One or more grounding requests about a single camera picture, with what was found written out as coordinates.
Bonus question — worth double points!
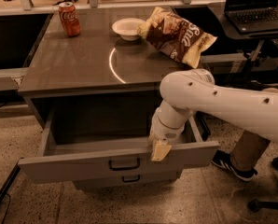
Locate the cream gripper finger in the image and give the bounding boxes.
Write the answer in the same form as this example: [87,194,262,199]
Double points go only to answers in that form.
[151,140,172,161]

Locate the grey top drawer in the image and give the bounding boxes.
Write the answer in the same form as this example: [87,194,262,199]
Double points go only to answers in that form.
[19,108,218,183]

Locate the grey drawer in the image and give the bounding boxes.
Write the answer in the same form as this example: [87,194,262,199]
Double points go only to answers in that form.
[19,108,218,183]
[73,171,182,190]

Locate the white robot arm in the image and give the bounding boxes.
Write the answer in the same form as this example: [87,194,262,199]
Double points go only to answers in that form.
[150,69,278,161]

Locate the grey bottom drawer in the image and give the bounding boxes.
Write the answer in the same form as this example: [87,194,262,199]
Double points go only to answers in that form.
[73,171,182,190]

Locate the grey drawer cabinet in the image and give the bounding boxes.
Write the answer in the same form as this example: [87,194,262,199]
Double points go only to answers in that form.
[18,6,210,138]

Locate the person's shoe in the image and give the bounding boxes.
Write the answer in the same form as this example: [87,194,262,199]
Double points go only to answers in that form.
[212,150,257,182]

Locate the person's trouser leg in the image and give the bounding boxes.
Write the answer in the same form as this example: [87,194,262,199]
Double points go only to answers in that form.
[230,131,271,172]

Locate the brown chip bag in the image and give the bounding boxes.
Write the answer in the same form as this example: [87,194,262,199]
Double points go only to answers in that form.
[137,7,217,68]

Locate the white bowl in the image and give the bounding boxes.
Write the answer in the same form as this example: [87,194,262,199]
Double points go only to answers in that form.
[112,18,145,41]

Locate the black chair base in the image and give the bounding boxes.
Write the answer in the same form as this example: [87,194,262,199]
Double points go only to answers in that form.
[246,155,278,213]

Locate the black laptop stand table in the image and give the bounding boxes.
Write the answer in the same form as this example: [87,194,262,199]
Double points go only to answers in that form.
[208,3,278,87]

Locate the red cola can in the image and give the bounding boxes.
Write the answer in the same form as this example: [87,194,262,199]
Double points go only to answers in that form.
[59,2,80,37]

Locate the black laptop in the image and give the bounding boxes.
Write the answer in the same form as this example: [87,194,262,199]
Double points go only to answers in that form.
[224,0,278,34]

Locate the black stand leg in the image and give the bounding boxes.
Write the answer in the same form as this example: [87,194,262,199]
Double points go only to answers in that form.
[0,164,21,203]

